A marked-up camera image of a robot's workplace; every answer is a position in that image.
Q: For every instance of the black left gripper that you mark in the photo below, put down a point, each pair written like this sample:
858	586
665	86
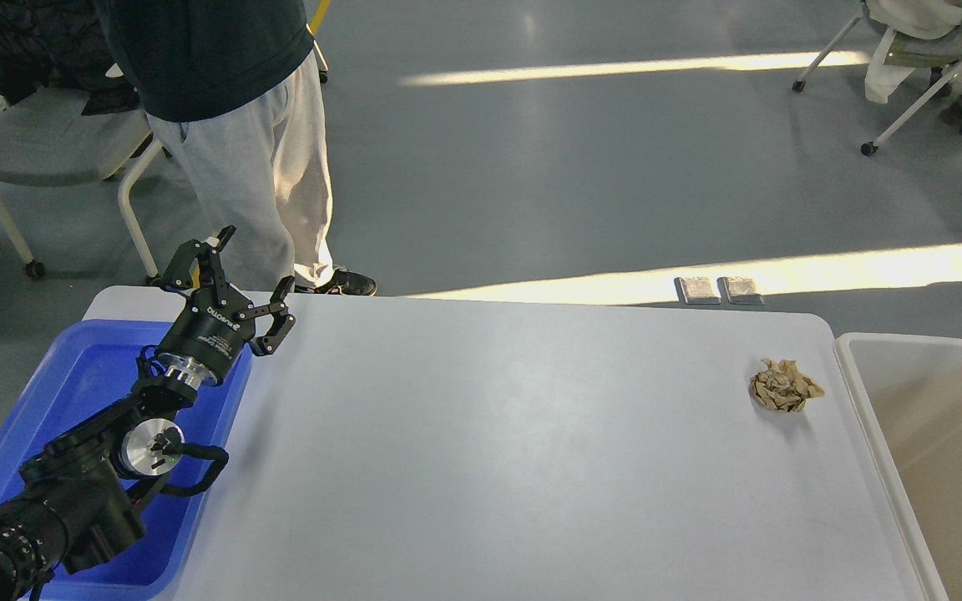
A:
217	320

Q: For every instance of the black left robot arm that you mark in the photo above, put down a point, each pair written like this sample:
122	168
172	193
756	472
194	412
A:
85	492

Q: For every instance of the blue plastic bin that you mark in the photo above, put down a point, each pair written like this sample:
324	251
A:
89	366

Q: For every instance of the person in grey trousers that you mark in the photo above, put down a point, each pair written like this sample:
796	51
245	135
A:
231	89

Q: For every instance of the black jacket on chair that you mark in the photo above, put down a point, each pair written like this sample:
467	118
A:
49	44

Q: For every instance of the right silver floor plate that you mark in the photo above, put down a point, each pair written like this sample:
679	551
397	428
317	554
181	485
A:
743	291

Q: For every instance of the crumpled brown paper ball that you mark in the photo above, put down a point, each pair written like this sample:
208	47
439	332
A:
781	387

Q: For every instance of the white plastic bin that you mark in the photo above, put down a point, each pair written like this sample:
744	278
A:
908	393

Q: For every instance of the white chair top right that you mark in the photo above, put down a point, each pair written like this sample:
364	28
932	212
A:
914	35

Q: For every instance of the grey chair white frame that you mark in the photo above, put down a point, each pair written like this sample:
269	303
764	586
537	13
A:
46	141

